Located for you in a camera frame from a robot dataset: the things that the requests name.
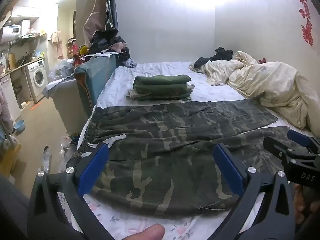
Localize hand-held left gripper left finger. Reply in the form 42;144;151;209
27;143;115;240

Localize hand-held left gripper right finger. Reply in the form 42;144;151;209
212;143;297;240

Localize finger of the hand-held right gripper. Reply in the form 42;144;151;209
287;129;320;154
263;137;302;167

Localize camouflage pants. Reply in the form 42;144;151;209
67;99;309;217
127;84;195;102

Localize folded camouflage pants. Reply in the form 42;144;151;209
127;84;195;102

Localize folded green pants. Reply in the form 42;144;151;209
133;75;192;93

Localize person's right hand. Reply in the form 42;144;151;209
293;184;313;224

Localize person's left hand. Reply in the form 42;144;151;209
134;224;165;240

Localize clear plastic bottle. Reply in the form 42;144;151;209
41;144;52;173

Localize cream duvet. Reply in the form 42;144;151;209
189;51;320;130

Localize grey cabinet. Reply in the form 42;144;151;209
42;77;84;133

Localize blue basin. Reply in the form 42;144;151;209
14;119;26;133

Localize teal padded headboard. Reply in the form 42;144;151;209
74;54;117;120

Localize person's dark clothing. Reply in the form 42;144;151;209
0;174;33;240

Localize white washing machine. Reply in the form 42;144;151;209
25;59;49;103

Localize clear plastic bag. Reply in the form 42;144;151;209
49;59;75;78

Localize black garment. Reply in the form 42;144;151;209
194;46;234;69

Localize white floral bed sheet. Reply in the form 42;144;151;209
57;61;320;240

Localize dark clothes pile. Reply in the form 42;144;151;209
87;35;138;68

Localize pink towel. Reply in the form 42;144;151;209
51;30;64;60

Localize white water heater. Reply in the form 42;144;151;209
0;24;23;43

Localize red wall decoration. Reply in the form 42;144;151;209
290;0;314;47

